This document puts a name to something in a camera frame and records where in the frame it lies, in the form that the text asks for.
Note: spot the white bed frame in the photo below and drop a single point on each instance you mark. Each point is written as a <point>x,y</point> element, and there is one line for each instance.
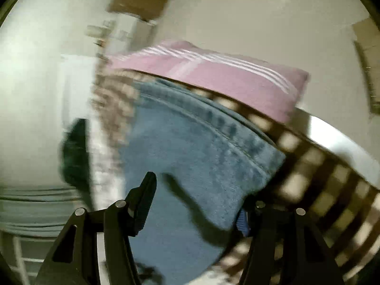
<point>338,142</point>

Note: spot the brown checkered blanket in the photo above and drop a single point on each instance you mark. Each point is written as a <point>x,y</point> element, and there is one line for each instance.
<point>320,190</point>

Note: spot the dark green cloth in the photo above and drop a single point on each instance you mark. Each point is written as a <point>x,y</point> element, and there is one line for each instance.
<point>74,154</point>

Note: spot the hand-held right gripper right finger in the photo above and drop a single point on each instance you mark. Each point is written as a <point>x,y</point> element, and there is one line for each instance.
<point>244,222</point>

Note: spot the blue denim pants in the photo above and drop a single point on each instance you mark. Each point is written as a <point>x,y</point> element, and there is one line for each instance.
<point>190,166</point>

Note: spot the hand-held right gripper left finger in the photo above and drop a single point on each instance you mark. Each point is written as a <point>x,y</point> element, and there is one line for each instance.
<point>144,202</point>

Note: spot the brown cardboard box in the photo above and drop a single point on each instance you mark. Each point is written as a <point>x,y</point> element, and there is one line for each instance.
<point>139,1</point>
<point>368,62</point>

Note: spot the pink towel with white stripes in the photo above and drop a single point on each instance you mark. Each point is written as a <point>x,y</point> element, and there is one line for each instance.
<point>225,77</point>

